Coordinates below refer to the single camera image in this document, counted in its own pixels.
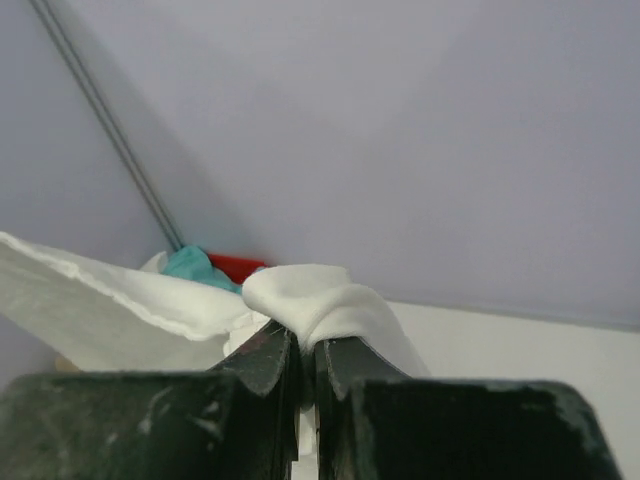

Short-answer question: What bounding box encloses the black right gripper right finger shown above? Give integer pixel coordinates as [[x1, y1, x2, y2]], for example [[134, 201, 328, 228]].
[[314, 338, 621, 480]]

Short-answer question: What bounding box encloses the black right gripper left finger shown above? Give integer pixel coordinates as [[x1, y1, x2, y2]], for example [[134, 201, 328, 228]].
[[1, 321, 299, 479]]

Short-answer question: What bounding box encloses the white t shirt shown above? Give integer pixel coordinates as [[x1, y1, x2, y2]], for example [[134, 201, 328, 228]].
[[0, 230, 431, 461], [140, 251, 168, 274]]

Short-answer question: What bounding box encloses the red plastic bin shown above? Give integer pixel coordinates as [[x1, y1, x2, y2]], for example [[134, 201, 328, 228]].
[[207, 253, 268, 284]]

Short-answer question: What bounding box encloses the teal t shirt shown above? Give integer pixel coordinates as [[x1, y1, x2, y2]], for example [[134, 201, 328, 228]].
[[160, 246, 242, 294]]

